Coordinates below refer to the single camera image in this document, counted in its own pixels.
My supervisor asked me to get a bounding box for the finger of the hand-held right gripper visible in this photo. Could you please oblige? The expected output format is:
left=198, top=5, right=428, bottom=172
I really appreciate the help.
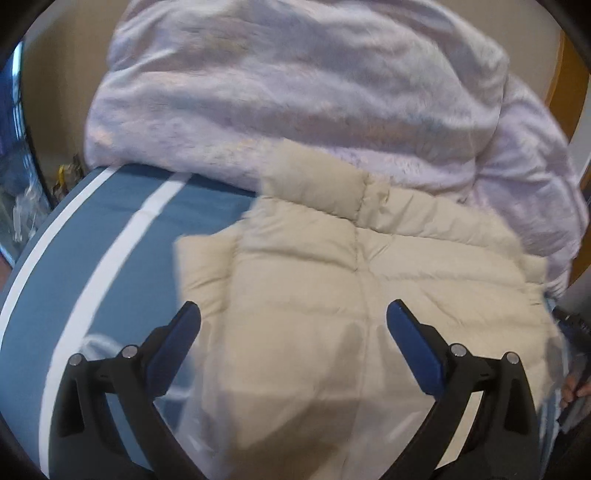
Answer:
left=552, top=305, right=591, bottom=335

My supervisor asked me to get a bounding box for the beige puffer jacket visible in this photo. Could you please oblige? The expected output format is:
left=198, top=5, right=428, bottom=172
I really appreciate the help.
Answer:
left=174, top=138, right=566, bottom=480

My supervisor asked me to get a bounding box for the lilac floral pillow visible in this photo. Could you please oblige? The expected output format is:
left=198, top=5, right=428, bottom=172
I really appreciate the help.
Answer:
left=462, top=74, right=585, bottom=296
left=85, top=0, right=511, bottom=195

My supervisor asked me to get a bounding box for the wooden door frame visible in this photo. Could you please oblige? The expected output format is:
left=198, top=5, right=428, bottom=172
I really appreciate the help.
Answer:
left=545, top=34, right=591, bottom=139

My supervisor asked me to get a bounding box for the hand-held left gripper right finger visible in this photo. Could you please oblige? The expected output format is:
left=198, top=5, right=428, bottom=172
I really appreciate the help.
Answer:
left=387, top=299, right=542, bottom=480

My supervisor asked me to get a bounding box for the flat screen television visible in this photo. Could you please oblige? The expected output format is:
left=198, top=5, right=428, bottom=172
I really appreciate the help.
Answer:
left=0, top=41, right=49, bottom=217

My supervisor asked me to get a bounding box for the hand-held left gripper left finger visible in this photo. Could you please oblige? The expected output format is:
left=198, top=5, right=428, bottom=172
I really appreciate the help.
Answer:
left=47, top=301, right=206, bottom=480

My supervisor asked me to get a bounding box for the bed with blue striped sheet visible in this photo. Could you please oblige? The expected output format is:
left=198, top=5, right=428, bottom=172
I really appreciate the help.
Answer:
left=0, top=164, right=259, bottom=480

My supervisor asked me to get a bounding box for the person's right hand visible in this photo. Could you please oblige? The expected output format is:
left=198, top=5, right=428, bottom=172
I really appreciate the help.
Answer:
left=560, top=373, right=591, bottom=409

